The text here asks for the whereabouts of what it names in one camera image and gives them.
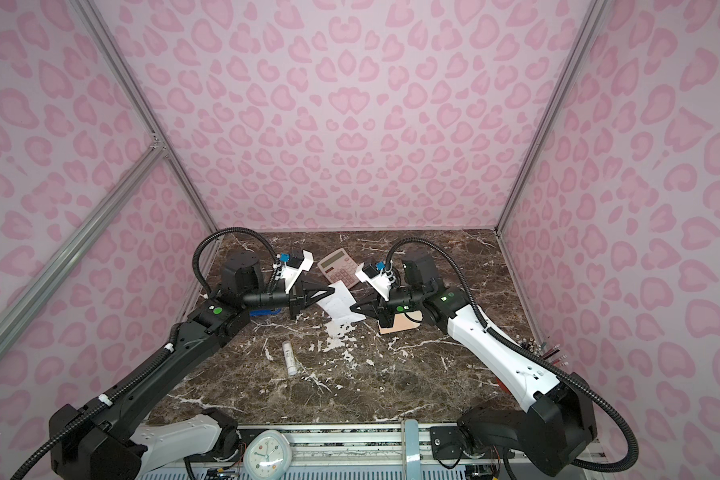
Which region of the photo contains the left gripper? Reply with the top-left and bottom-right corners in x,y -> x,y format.
243,275 -> 335,321

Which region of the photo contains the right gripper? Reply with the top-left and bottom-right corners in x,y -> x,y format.
350,286 -> 426,329

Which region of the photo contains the pink red-bordered letter paper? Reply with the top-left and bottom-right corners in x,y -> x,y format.
318,280 -> 365,325

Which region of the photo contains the peach envelope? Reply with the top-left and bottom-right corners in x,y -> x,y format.
379,311 -> 423,335

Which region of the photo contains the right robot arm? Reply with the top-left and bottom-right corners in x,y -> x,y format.
350,250 -> 596,477

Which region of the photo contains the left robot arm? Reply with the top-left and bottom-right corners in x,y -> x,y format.
49,251 -> 335,479

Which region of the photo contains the pink calculator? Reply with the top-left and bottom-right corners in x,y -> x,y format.
318,248 -> 359,289

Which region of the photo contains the white glue stick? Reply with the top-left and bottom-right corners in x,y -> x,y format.
282,341 -> 299,377

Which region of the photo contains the blue stapler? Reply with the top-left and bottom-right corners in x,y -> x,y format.
250,308 -> 282,318

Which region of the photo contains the light blue tape strip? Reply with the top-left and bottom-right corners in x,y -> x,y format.
401,419 -> 423,480

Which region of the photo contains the red pencil cup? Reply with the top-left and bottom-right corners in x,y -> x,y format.
495,373 -> 515,397

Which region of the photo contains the white desk clock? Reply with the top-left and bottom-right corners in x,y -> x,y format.
243,430 -> 293,480

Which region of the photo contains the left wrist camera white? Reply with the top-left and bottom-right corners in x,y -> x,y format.
275,250 -> 314,293

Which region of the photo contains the right black cable conduit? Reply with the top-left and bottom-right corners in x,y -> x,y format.
385,237 -> 640,473

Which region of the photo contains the black cable conduit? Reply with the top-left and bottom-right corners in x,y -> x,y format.
385,237 -> 640,473
9,226 -> 280,480

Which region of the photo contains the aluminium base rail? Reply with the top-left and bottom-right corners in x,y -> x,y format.
137,422 -> 613,480

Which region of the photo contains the aluminium frame strut left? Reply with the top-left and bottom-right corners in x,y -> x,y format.
69,0 -> 217,232

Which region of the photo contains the aluminium frame strut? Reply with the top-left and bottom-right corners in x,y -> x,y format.
69,0 -> 217,232
494,0 -> 612,238

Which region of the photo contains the left black cable conduit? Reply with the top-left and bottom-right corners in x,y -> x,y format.
9,226 -> 280,480

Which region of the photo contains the aluminium diagonal frame bar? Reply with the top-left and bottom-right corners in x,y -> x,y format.
0,141 -> 164,361

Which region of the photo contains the aluminium frame strut right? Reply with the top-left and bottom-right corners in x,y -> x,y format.
494,0 -> 612,238

